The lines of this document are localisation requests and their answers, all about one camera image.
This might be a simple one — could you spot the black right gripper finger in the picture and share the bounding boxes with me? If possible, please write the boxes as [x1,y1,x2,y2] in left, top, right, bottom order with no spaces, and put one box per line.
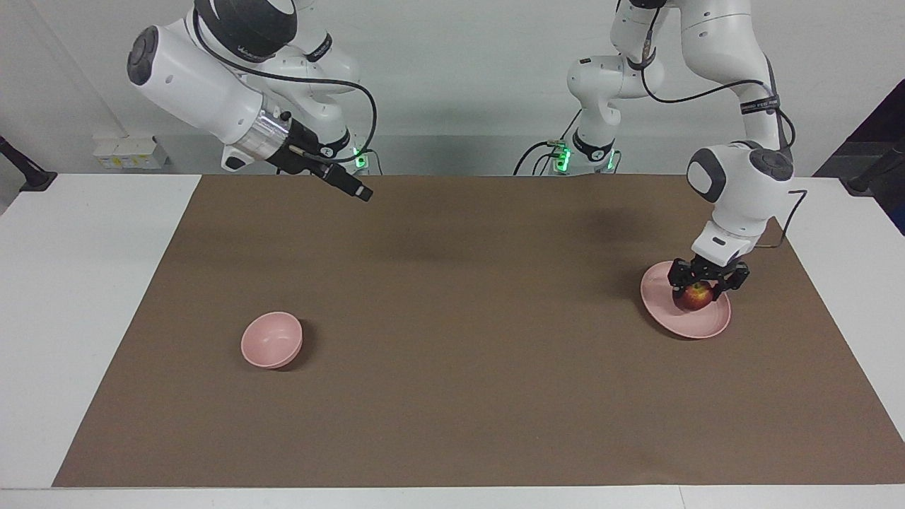
[323,165,374,204]

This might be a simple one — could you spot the red apple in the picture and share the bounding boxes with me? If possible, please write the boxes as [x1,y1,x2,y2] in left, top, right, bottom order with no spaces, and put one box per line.
[679,281,713,313]

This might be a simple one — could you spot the pink plate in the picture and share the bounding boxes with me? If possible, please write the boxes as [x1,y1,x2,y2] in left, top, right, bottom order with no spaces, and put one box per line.
[640,261,732,339]

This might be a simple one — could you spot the pink bowl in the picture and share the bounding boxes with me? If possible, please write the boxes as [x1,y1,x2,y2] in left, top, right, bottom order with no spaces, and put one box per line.
[240,311,304,370]

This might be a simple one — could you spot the white power strip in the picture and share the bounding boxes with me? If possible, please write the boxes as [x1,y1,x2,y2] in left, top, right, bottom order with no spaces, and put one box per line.
[92,134,170,171]

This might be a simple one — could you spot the black clamp stand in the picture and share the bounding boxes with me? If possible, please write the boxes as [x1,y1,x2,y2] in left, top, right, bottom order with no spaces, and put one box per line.
[0,134,58,193]
[845,138,905,197]

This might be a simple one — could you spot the brown table mat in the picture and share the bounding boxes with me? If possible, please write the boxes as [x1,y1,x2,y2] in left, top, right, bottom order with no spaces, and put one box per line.
[53,174,905,488]

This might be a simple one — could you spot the dark panel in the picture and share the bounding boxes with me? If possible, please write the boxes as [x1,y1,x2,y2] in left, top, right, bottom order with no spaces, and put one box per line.
[813,79,905,235]

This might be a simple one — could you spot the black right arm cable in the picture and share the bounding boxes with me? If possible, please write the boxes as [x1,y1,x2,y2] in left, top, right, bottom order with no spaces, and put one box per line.
[191,7,379,168]

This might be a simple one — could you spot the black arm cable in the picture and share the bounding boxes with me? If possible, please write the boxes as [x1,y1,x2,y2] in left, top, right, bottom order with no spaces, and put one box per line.
[191,7,379,168]
[636,0,808,250]

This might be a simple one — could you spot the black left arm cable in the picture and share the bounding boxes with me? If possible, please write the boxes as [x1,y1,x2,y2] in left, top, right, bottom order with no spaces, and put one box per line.
[636,0,808,250]

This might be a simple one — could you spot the black base cable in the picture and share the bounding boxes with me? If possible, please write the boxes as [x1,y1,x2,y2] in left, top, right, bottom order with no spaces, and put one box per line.
[513,110,584,176]

